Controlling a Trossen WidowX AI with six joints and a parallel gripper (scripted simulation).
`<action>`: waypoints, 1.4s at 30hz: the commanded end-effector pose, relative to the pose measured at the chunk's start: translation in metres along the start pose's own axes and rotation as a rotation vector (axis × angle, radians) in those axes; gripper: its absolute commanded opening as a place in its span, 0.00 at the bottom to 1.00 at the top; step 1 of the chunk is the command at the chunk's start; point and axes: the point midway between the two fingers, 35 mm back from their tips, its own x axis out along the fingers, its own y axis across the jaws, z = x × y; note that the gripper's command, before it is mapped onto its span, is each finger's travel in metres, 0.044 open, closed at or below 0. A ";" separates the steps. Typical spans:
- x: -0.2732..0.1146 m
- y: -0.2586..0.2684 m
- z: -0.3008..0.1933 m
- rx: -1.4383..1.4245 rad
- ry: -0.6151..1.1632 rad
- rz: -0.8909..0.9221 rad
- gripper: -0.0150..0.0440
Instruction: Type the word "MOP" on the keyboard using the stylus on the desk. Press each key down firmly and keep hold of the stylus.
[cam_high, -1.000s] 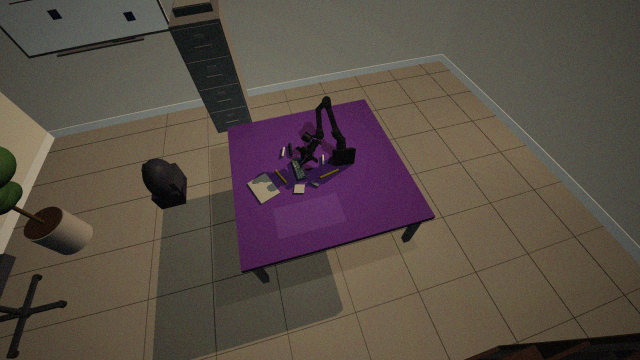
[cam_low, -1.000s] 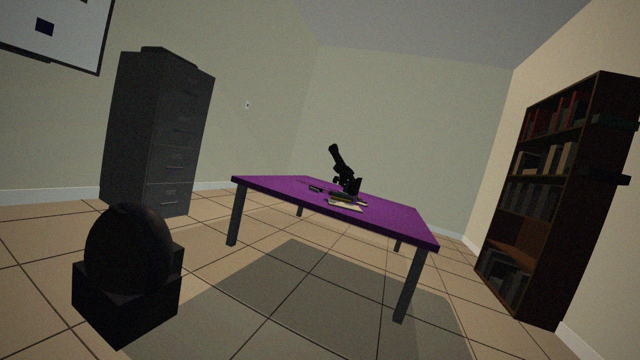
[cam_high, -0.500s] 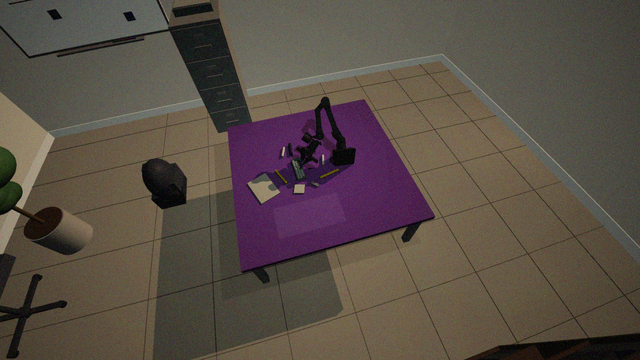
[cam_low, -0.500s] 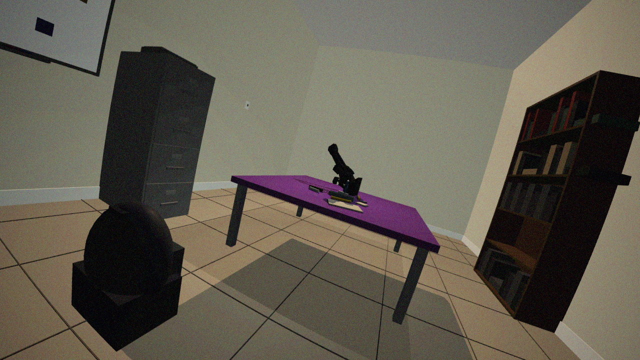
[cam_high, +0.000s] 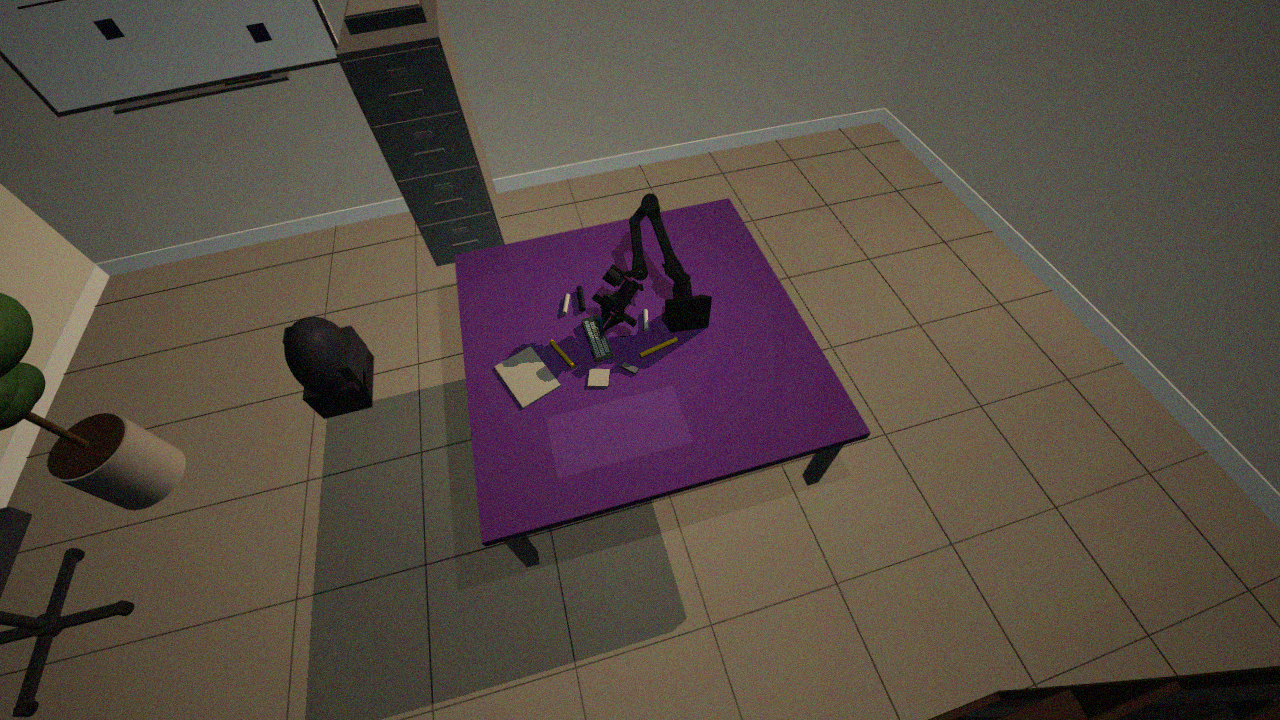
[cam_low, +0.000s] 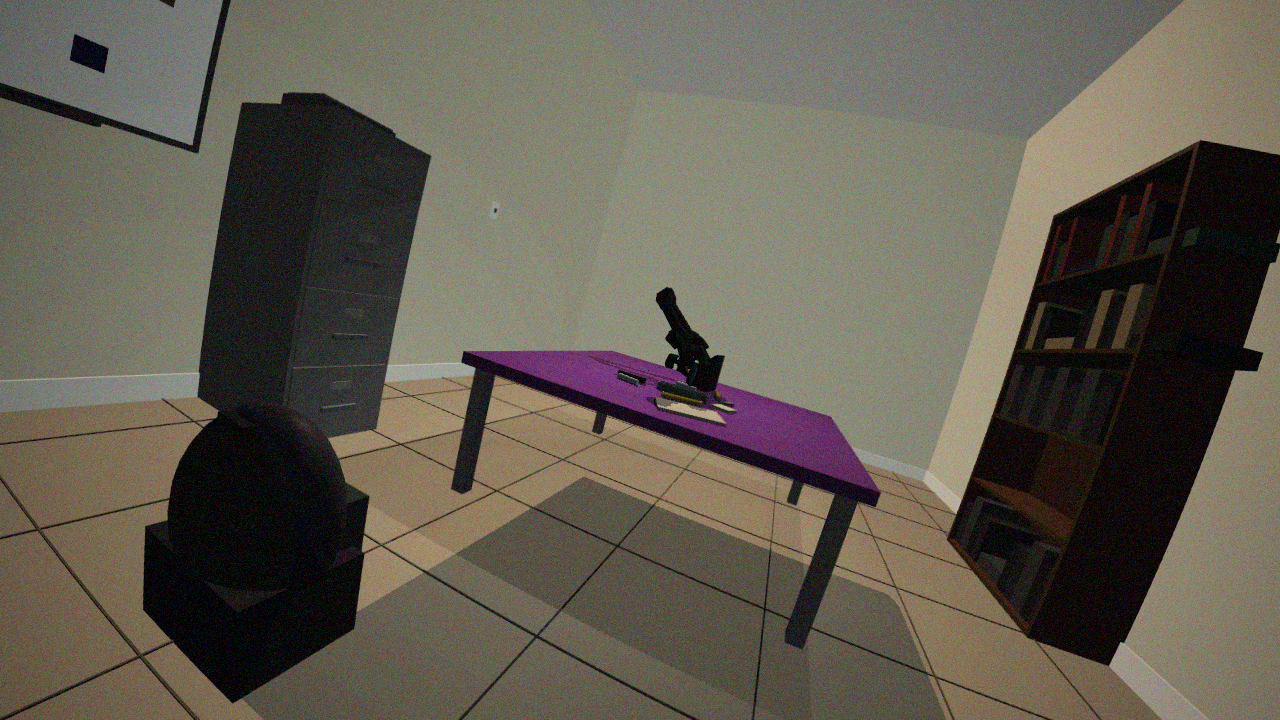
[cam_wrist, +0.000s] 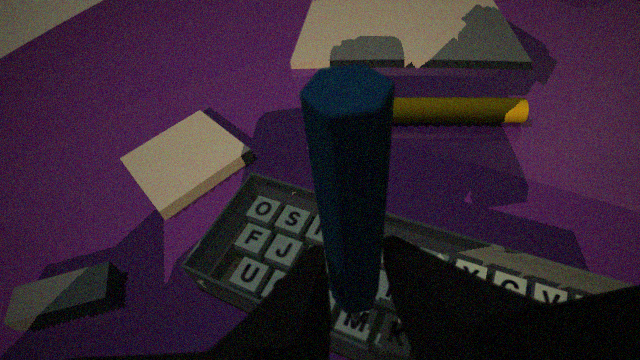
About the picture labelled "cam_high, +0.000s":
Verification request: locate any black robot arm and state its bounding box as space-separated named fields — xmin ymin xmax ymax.
xmin=602 ymin=193 xmax=692 ymax=311

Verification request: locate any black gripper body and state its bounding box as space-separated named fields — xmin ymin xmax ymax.
xmin=593 ymin=290 xmax=636 ymax=327

